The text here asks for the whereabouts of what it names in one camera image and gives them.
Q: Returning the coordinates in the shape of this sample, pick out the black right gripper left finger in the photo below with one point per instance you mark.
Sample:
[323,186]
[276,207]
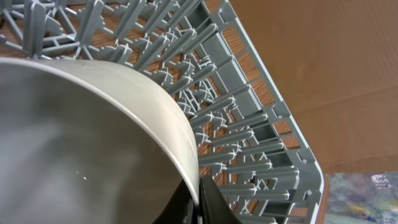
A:
[180,208]

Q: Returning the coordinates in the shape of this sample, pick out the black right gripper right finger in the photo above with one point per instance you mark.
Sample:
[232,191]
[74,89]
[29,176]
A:
[213,206]

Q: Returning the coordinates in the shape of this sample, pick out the grey bowl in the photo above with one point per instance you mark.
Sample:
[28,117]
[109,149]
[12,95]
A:
[90,142]

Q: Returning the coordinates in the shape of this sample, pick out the grey dish rack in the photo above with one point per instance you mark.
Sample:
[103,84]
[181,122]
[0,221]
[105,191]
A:
[247,139]

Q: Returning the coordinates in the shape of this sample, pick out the cardboard backdrop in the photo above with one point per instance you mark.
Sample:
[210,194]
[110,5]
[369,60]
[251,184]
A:
[335,64]

